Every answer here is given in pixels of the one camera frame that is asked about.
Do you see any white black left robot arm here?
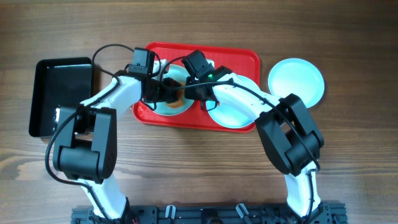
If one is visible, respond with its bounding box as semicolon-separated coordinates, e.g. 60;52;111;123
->
45;75;186;223

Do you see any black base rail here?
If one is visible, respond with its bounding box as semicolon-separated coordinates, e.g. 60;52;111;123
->
70;202;348;224

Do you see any green and orange sponge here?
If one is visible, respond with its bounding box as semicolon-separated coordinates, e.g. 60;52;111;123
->
164;78;185;108

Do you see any light blue plate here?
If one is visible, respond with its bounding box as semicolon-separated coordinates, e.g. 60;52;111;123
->
154;64;194;116
205;74;262;129
267;58;325;108

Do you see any red plastic tray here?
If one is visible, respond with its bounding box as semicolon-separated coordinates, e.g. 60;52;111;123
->
132;42;261;133

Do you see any black plastic water basin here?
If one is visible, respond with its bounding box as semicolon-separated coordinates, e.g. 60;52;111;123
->
29;57;93;138

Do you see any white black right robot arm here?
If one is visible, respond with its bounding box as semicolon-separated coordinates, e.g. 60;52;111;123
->
185;65;324;221

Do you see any light blue plate top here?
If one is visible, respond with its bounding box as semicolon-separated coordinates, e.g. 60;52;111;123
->
267;58;325;108

